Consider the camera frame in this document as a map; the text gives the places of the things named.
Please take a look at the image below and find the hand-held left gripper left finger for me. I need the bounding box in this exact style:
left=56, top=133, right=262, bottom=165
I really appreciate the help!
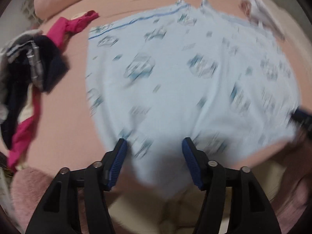
left=26, top=138, right=128, bottom=234

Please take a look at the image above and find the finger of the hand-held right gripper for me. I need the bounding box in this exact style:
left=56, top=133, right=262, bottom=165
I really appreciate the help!
left=291, top=108, right=312, bottom=130

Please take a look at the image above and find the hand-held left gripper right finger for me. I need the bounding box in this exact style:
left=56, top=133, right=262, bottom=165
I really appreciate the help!
left=182, top=138, right=284, bottom=234

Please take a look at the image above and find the light blue printed garment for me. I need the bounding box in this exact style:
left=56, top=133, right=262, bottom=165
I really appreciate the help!
left=85, top=0, right=300, bottom=188

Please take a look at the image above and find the dark navy clothes pile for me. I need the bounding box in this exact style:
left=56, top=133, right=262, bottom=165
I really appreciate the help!
left=0, top=35, right=70, bottom=149

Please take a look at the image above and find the pink bed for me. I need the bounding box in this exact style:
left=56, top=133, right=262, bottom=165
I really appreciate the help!
left=7, top=0, right=312, bottom=176

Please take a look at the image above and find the pink fluffy pajamas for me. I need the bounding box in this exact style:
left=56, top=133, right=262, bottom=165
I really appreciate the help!
left=10, top=132, right=312, bottom=234

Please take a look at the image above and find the white folded garment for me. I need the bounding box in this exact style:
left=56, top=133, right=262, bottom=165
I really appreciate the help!
left=238, top=0, right=285, bottom=41

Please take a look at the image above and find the magenta garment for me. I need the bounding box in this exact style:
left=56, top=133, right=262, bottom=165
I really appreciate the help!
left=7, top=10, right=100, bottom=173

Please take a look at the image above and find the white grey garment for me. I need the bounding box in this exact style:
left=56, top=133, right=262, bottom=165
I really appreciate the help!
left=0, top=29, right=43, bottom=61

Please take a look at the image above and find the white shelf rack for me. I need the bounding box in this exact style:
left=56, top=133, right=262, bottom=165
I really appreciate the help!
left=21, top=0, right=41, bottom=23

